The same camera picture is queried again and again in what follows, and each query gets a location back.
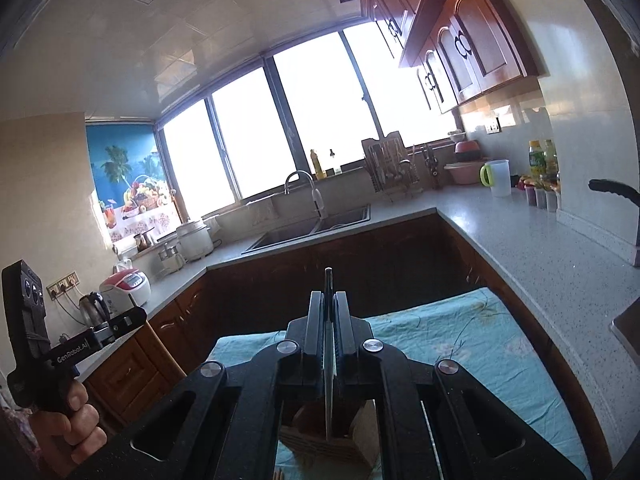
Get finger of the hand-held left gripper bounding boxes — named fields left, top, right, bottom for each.
left=95, top=307, right=149, bottom=349

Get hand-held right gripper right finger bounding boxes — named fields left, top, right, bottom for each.
left=332, top=291, right=588, bottom=480

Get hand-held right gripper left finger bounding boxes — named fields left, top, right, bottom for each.
left=65, top=291, right=331, bottom=480

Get metal table knife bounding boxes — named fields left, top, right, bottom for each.
left=323, top=267, right=336, bottom=442

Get wooden utensil holder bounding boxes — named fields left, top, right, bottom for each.
left=277, top=399, right=379, bottom=480

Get person's left hand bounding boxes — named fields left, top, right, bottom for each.
left=31, top=381, right=109, bottom=479

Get pink and white rice cooker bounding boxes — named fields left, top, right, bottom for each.
left=99, top=268, right=152, bottom=314

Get steel electric kettle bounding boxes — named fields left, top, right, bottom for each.
left=78, top=292, right=112, bottom=329

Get small white kitchen appliance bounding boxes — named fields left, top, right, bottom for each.
left=159, top=242, right=186, bottom=275

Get teal floral tablecloth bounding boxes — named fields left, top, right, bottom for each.
left=207, top=287, right=593, bottom=480

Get wooden base cabinets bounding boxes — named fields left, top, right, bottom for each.
left=75, top=210, right=616, bottom=480

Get dark double sink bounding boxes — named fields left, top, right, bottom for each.
left=241, top=204, right=374, bottom=255

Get chrome kitchen faucet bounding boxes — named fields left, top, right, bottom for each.
left=284, top=170, right=329, bottom=220

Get pale dish cloth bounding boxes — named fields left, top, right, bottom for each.
left=245, top=195, right=276, bottom=229

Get fruit print window blind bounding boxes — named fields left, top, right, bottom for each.
left=86, top=122, right=181, bottom=244

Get metal dish rack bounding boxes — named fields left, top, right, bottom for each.
left=367, top=142, right=426, bottom=196

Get wooden cutting board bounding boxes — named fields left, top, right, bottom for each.
left=361, top=131, right=404, bottom=162

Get pink plastic basin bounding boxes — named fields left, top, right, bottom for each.
left=444, top=160, right=489, bottom=186

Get large kitchen window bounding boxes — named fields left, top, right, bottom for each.
left=155, top=22, right=461, bottom=221

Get red pot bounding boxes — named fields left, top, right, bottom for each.
left=454, top=141, right=484, bottom=164

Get cooking oil bottle green label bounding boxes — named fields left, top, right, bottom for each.
left=528, top=140, right=547, bottom=182

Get pale cooking oil bottle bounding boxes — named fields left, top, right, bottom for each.
left=544, top=139, right=559, bottom=182

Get grey metal appliance corner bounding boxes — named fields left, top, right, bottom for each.
left=608, top=299, right=640, bottom=357

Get black wok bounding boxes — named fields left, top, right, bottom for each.
left=588, top=178, right=640, bottom=217

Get wall socket with plugs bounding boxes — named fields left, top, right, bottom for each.
left=46, top=271, right=81, bottom=301

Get white pitcher green handle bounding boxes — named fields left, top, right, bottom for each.
left=480, top=159, right=512, bottom=197

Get wooden wall cabinets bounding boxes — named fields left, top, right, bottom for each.
left=357, top=0, right=542, bottom=116

